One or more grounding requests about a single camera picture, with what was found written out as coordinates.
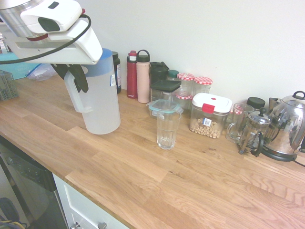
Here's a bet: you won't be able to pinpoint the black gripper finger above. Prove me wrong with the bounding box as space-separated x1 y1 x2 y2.
51 63 72 80
69 63 90 94

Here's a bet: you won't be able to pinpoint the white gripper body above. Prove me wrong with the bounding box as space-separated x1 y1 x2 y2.
0 19 103 65

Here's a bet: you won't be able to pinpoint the translucent pitcher with blue lid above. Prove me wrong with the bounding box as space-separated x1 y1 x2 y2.
63 47 122 135

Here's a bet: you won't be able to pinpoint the red water bottle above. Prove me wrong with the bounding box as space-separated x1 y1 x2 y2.
126 50 139 99

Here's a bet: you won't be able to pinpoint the clear zip bag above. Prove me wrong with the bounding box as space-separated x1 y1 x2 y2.
25 63 58 83

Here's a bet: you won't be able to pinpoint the black Vega protein tub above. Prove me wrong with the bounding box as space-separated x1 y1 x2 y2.
112 51 122 94

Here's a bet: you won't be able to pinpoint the teal box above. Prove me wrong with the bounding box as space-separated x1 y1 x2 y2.
0 52 37 81

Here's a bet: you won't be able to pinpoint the grey cutlery basket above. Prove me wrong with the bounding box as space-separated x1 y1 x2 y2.
0 69 20 102

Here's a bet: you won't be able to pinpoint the pink bottle with black cap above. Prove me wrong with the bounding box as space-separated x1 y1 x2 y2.
136 49 152 104

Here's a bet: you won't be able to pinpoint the black shaker bottle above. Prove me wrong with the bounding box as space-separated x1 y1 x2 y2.
149 61 170 84

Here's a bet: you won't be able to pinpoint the glass container teal clip lid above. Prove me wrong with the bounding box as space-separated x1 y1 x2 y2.
148 99 184 120

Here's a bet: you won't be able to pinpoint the clear container black square lid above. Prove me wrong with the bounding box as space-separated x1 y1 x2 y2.
150 80 182 104

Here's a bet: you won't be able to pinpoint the jar with green lid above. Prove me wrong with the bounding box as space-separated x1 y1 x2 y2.
166 69 180 82

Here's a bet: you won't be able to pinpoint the clear drinking glass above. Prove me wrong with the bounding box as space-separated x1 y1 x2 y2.
156 109 183 151

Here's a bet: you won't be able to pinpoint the jar with red checkered lid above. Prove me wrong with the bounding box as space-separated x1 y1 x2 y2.
177 73 196 96
193 76 214 96

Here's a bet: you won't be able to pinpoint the small jar red checkered lid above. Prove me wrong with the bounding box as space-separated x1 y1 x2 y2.
227 104 244 125
175 93 194 111

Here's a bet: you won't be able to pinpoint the black dishwasher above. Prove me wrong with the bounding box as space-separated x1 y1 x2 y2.
0 140 69 229

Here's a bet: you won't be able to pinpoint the pale green cabinet drawer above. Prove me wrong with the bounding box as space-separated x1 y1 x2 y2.
52 173 131 229

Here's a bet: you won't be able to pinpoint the cereal container white red lid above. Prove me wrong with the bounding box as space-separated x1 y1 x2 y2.
189 93 233 140

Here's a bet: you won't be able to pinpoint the clear glass mug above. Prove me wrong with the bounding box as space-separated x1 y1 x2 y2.
225 103 255 144

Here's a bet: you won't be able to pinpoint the jar with black lid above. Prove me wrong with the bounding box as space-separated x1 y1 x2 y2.
246 96 266 111

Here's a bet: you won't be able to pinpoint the stainless steel electric kettle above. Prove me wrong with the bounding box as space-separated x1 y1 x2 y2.
261 90 305 163

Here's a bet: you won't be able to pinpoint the black camera cable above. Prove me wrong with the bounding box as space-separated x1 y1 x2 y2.
0 14 92 64

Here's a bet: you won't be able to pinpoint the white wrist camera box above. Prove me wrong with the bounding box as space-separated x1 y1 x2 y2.
20 0 83 33

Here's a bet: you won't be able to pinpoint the metal drawer handle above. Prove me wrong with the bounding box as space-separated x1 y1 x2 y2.
71 221 108 229

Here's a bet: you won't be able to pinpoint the coiled floor cables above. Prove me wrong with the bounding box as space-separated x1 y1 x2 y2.
0 197 28 229

